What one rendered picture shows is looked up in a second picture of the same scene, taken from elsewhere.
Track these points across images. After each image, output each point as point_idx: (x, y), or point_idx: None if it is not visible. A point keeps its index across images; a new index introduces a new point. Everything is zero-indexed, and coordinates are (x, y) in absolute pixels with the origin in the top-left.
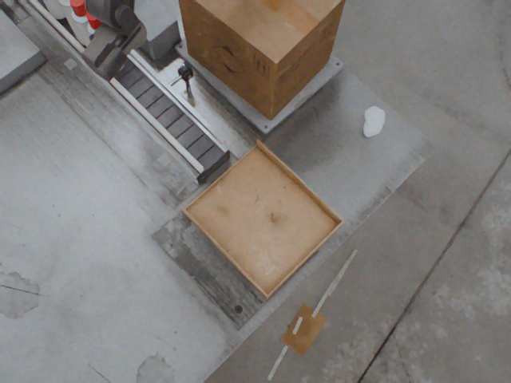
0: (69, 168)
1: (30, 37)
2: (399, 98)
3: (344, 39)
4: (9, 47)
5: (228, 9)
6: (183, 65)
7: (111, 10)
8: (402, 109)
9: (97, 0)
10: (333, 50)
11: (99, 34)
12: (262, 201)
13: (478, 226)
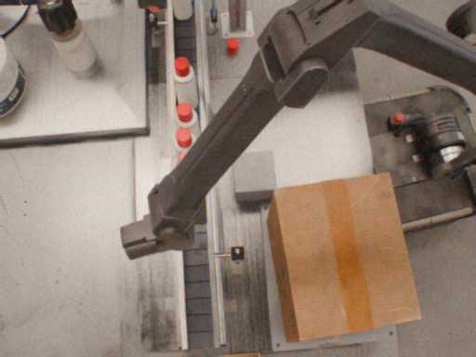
0: (92, 247)
1: (152, 103)
2: (469, 333)
3: (466, 240)
4: (125, 107)
5: (300, 252)
6: (236, 251)
7: (158, 226)
8: (464, 346)
9: (156, 204)
10: (447, 244)
11: (146, 221)
12: None
13: None
